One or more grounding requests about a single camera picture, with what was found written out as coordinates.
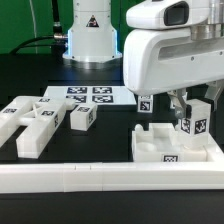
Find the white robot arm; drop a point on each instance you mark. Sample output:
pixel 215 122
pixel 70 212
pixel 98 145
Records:
pixel 175 44

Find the white L-shaped obstacle fence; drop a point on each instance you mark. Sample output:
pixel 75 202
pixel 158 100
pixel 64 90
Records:
pixel 130 176

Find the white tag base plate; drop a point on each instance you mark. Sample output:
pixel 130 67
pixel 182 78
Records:
pixel 102 95

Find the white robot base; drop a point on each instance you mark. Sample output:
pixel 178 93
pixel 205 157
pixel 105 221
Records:
pixel 92 38

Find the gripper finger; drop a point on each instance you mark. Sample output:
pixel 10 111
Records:
pixel 214 90
pixel 176 97

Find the white chair seat part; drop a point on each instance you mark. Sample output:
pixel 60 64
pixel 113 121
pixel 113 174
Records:
pixel 164 142

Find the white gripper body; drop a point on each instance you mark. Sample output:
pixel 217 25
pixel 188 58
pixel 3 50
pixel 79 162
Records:
pixel 173 44

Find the white chair back part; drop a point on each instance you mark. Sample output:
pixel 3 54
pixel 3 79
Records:
pixel 41 117

